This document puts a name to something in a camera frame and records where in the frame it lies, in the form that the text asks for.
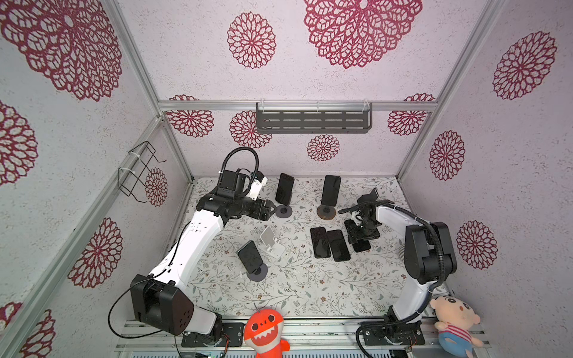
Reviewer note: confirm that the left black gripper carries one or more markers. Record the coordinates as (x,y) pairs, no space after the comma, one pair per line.
(265,212)

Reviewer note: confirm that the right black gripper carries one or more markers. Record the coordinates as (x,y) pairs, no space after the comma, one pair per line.
(373,235)

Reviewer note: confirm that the phone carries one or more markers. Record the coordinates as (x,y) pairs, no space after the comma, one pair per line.
(337,243)
(249,256)
(321,246)
(284,190)
(331,190)
(356,241)

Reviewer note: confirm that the black stand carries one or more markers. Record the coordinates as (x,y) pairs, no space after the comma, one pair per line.
(369,199)

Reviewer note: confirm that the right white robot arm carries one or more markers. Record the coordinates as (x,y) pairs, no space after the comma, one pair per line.
(429,257)

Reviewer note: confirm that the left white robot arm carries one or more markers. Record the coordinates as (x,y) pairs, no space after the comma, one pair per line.
(159,298)

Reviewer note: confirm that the grey round stand back left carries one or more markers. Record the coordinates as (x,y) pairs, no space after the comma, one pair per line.
(283,211)

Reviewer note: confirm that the grey round stand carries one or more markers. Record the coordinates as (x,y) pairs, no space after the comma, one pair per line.
(283,211)
(259,274)

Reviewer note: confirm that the white phone stand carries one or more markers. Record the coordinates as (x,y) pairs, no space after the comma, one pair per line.
(271,243)

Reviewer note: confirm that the wooden round stand back right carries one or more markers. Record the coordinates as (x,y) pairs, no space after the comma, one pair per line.
(326,212)

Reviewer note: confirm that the grey round stand front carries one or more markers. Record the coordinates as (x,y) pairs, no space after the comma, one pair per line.
(259,274)

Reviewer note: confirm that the red shark plush toy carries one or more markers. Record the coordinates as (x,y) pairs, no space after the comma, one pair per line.
(263,333)

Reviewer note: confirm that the boy doll plush toy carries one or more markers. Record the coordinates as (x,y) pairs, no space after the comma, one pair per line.
(454,320)

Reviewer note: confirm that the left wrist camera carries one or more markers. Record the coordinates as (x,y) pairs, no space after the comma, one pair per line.
(257,185)

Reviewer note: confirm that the grey wall shelf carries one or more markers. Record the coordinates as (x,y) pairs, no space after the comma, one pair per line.
(313,119)

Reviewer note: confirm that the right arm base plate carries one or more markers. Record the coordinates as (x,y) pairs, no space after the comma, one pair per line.
(402,334)

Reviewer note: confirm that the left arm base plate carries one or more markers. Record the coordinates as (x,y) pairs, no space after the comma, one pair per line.
(223,334)

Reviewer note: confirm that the black wire wall rack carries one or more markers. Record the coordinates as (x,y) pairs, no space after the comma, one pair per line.
(143,180)

